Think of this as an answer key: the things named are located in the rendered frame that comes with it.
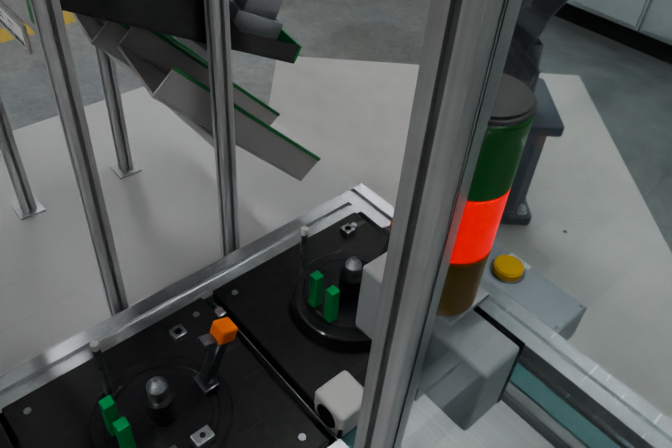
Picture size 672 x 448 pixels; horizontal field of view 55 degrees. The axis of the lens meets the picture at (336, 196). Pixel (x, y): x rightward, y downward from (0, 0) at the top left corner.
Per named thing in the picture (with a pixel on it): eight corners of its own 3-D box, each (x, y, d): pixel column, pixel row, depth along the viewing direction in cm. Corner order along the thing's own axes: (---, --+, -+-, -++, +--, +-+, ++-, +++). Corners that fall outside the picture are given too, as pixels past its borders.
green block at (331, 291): (330, 312, 76) (333, 284, 72) (337, 318, 75) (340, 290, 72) (323, 317, 75) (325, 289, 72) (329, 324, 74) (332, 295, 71)
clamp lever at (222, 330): (208, 370, 68) (228, 315, 65) (219, 383, 67) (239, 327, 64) (179, 380, 65) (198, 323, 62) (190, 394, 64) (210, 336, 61)
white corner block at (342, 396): (342, 387, 73) (345, 367, 70) (370, 416, 70) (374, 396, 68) (310, 411, 70) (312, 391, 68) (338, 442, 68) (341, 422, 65)
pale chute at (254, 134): (261, 134, 102) (279, 112, 101) (301, 182, 94) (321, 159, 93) (115, 45, 80) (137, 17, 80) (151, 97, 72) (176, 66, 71)
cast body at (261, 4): (263, 32, 84) (283, -19, 81) (274, 46, 81) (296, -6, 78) (203, 13, 79) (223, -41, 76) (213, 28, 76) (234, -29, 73)
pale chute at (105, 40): (208, 92, 110) (225, 72, 109) (241, 133, 102) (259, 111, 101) (63, 1, 88) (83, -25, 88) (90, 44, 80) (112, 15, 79)
